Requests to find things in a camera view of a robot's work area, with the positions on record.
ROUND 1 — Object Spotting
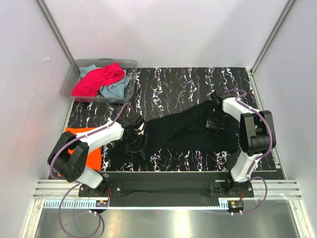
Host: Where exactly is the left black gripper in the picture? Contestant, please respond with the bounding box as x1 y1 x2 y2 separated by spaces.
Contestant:
124 132 148 159

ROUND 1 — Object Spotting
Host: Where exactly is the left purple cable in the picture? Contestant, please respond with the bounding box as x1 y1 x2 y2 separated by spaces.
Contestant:
49 103 134 237

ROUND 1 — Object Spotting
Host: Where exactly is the grey-blue t-shirt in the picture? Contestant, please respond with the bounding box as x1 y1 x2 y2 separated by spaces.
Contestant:
79 64 131 98

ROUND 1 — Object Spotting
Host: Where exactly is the aluminium front rail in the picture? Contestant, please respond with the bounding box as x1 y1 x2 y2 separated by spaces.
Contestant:
33 179 301 200

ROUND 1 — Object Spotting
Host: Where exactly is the black polo shirt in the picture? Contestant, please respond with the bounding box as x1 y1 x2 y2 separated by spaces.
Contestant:
108 101 241 159

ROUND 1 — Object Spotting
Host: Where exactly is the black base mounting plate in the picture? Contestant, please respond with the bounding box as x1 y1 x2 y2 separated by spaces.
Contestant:
79 172 254 198

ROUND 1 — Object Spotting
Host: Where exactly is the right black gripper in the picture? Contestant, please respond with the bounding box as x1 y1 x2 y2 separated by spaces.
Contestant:
205 110 226 135

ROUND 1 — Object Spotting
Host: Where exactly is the clear plastic bin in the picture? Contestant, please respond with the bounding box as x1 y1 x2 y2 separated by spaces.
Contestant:
60 58 138 104

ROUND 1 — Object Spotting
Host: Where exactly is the folded orange t-shirt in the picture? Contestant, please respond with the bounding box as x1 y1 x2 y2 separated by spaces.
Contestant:
65 127 102 171

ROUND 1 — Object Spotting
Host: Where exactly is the white slotted cable duct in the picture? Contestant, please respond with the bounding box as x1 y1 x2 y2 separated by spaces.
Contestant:
43 198 246 211

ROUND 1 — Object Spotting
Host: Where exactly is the left aluminium frame post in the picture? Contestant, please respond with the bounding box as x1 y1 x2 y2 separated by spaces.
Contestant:
35 0 74 64

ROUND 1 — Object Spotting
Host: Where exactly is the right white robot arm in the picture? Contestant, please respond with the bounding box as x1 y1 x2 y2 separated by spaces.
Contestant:
206 89 276 198

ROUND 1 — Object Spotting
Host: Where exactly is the right aluminium frame post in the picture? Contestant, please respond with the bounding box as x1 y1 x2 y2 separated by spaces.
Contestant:
250 0 297 74

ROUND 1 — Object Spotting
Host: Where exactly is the pink t-shirt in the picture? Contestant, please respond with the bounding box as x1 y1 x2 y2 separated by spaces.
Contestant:
71 62 125 97

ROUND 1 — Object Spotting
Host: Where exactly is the black marbled table mat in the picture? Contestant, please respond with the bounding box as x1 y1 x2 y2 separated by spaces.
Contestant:
48 66 278 179

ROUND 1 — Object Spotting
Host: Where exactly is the aluminium frame post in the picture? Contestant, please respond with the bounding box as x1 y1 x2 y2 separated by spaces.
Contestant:
35 0 74 64
250 0 297 74

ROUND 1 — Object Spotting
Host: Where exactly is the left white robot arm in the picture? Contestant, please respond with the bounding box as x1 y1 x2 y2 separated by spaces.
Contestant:
48 113 146 197

